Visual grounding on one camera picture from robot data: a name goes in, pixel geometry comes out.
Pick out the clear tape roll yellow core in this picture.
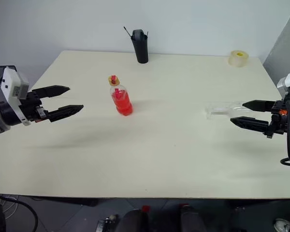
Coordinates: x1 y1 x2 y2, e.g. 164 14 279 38
228 50 249 68

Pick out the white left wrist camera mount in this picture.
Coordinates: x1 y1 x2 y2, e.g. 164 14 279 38
0 67 31 127

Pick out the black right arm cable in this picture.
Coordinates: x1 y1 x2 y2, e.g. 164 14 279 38
280 96 290 167

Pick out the white shoe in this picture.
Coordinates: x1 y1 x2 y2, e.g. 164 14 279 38
274 218 290 232

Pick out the clear plastic cup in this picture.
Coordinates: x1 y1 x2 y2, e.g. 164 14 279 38
205 101 255 121

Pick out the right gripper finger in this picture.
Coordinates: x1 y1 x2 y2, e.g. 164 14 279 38
242 100 275 113
230 116 271 133

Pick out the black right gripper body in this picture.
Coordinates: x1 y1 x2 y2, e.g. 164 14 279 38
265 99 290 139

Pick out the black pen holder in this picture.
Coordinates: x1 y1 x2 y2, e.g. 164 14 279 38
131 29 149 64

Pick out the thick black floor cable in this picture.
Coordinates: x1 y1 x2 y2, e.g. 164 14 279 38
0 190 39 232

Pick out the dark rounded shape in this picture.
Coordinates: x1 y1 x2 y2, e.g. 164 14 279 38
179 204 203 232
115 209 150 232

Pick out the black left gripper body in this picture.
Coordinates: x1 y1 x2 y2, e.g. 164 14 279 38
19 90 51 123

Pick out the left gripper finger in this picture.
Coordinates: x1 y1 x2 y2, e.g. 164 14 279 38
32 85 71 99
48 104 85 123

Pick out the red liquid plastic bottle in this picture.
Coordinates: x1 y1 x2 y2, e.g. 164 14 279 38
108 75 134 117

